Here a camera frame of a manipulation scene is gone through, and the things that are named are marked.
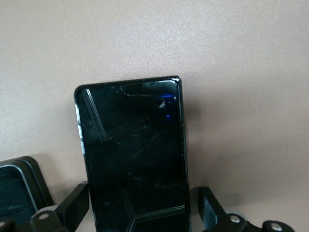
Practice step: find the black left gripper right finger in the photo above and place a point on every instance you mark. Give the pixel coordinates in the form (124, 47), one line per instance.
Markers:
(217, 220)

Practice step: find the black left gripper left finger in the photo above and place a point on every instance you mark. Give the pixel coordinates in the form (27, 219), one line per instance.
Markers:
(65, 217)

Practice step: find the black flip phone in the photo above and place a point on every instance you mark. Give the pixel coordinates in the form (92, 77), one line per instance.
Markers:
(14, 188)

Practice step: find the long black smartphone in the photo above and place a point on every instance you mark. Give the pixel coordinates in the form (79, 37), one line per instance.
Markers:
(132, 157)

